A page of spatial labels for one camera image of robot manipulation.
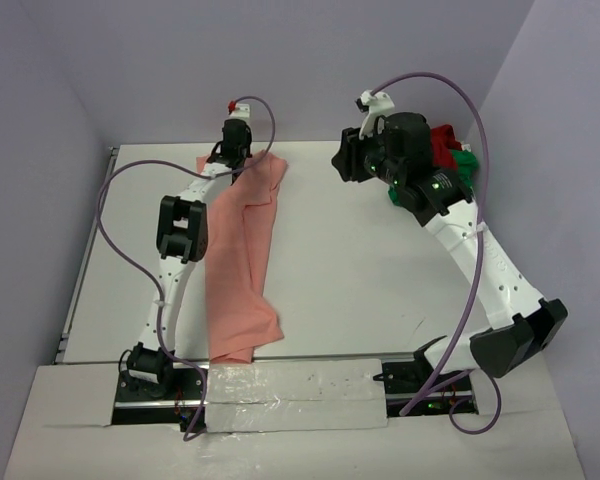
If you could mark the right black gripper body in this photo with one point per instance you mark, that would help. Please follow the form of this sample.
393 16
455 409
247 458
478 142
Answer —
378 163

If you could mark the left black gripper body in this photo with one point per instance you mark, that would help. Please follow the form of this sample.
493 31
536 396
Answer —
244 149

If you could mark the salmon pink t shirt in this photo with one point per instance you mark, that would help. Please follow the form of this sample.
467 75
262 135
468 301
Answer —
241 221

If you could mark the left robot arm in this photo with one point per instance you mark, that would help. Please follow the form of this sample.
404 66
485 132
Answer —
182 239

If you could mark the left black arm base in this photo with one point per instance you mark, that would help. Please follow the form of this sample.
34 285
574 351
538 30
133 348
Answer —
138 402

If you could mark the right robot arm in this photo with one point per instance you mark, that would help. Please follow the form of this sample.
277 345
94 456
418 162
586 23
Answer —
521 321

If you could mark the red t shirt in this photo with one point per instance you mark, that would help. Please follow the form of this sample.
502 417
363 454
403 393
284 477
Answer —
444 144

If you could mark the green t shirt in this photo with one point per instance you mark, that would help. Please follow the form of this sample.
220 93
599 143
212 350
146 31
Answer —
462 167

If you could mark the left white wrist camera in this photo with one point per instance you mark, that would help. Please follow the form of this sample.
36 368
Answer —
239 110

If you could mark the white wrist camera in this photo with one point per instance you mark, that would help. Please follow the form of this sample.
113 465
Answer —
373 105
239 110

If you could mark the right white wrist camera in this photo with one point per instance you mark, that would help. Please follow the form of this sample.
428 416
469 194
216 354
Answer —
373 105

